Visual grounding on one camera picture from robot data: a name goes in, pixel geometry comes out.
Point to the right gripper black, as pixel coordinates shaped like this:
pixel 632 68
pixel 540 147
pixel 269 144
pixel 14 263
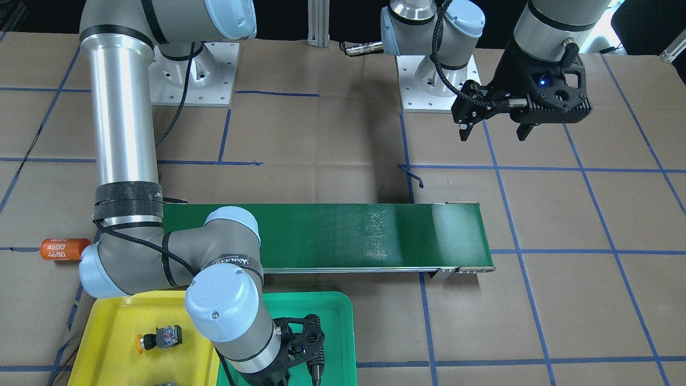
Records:
pixel 316 371

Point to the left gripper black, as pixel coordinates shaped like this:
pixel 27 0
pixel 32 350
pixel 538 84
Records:
pixel 509 71

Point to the yellow push button switch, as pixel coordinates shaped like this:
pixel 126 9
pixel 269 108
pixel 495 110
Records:
pixel 163 338

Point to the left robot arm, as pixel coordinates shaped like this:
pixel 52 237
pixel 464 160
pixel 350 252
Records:
pixel 448 34

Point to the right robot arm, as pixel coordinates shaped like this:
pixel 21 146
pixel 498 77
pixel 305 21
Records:
pixel 219 262

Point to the green plastic tray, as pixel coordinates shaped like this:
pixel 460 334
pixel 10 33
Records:
pixel 336 320

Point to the green conveyor belt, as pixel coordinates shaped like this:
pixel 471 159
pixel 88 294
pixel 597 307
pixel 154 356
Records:
pixel 371 238

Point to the yellow plastic tray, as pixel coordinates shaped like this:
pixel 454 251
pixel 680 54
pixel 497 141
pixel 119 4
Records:
pixel 111 353

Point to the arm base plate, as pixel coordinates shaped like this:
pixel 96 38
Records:
pixel 421 88
pixel 211 81

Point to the aluminium frame post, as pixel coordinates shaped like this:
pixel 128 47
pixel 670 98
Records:
pixel 318 23

